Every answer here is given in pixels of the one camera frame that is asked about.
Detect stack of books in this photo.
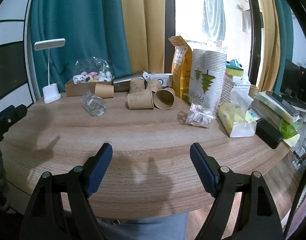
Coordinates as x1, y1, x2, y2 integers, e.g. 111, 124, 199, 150
252, 92, 301, 147

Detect mustard curtain left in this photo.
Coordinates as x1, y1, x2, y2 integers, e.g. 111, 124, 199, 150
122, 0, 165, 73

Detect brown paper cup with writing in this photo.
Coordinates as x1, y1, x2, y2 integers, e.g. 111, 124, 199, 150
127, 89, 154, 109

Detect yellow green sponge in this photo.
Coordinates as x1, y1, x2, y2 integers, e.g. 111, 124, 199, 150
225, 59, 243, 76

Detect white perforated basket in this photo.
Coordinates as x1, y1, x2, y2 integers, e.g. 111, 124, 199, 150
220, 75, 250, 103

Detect white desk lamp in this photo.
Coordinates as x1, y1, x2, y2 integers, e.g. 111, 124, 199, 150
34, 38, 66, 104

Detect brown paper cup rear right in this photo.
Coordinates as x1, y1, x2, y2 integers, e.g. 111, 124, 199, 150
146, 79, 163, 93

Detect black case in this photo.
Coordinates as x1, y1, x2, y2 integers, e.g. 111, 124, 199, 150
255, 119, 283, 149

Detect small clear bag of clips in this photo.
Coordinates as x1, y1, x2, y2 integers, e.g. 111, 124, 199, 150
185, 103, 216, 128

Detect mustard curtain right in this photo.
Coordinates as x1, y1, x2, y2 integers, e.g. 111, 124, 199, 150
257, 0, 281, 91

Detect teal curtain right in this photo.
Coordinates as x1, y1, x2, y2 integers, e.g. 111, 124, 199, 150
273, 0, 294, 94

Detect brown paper cup open mouth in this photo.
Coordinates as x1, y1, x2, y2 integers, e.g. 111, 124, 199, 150
153, 87, 175, 110

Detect teal curtain left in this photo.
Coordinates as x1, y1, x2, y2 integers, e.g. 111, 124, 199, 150
30, 0, 132, 92

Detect grey trouser leg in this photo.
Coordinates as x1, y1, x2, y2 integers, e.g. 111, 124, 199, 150
97, 213, 189, 239

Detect clear bag of toys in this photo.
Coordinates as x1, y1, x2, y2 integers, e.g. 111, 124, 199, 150
72, 57, 114, 84

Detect white blue small box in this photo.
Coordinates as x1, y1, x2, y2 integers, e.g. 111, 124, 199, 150
143, 72, 172, 88

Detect brown paper cup rear upright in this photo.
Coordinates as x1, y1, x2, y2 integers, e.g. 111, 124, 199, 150
129, 77, 145, 93

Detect teal curtain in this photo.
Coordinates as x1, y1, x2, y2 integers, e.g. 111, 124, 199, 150
273, 0, 294, 94
30, 0, 132, 92

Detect black monitor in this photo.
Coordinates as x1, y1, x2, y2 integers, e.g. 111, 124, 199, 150
280, 60, 306, 109

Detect brown paper cup far left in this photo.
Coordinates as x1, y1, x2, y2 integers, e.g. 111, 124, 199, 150
94, 83, 114, 99

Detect yellow paper bag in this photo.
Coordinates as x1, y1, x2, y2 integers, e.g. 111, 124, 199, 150
169, 36, 192, 99

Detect clear plastic bag of clips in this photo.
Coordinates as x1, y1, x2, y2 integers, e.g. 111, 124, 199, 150
80, 92, 106, 116

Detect yellow tissue pack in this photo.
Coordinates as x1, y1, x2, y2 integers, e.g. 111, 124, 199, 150
217, 88, 256, 138

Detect mustard curtain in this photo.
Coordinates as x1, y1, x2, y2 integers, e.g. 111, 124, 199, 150
257, 0, 281, 91
122, 0, 165, 73

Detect paper cup stack package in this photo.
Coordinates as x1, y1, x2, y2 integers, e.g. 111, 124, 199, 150
188, 49, 227, 111

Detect hanging light blue towel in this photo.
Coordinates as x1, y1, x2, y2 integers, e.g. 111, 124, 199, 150
202, 0, 225, 43

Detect silver metal thermos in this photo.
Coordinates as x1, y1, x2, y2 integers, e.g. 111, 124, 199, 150
113, 72, 143, 93

